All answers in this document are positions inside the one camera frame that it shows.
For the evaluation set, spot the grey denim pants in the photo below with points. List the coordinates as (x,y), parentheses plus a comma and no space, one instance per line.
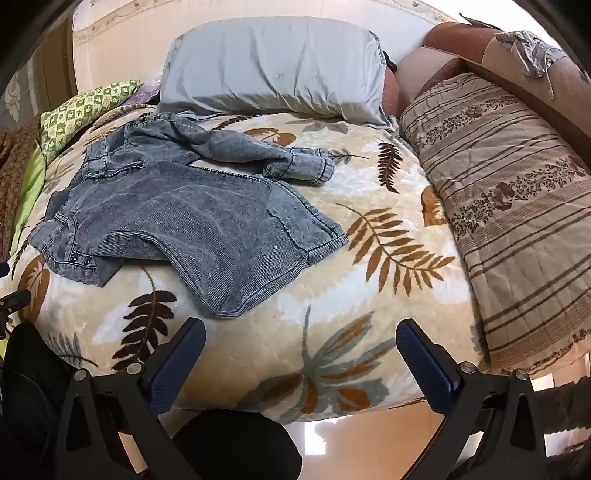
(207,221)

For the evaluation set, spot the striped floral pillow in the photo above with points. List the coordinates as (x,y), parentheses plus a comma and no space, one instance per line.
(508,207)

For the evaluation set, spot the beige cushion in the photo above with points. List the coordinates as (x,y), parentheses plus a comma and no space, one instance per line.
(420,74)

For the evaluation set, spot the green patterned pillow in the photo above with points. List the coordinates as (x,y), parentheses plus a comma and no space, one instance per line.
(83,110)

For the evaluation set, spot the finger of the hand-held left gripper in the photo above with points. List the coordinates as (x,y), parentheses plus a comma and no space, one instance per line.
(14,300)

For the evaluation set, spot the grey crumpled cloth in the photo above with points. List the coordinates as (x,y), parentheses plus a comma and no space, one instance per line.
(528,50)

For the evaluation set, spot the leaf print blanket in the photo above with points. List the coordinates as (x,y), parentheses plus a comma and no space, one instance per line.
(323,277)

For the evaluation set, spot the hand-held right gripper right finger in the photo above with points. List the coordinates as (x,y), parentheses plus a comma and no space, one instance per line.
(425,369)

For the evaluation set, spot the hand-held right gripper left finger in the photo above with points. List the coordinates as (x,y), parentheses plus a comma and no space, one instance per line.
(178,364)

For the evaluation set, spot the grey pillow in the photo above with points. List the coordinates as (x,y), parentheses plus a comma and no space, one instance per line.
(277,69)

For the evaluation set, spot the person's dark clothing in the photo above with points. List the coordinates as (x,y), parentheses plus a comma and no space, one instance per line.
(240,447)

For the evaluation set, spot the brown patterned cloth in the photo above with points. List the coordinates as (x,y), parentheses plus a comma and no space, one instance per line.
(16,175)

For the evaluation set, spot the green bed sheet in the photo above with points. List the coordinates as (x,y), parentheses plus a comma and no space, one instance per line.
(30,198)

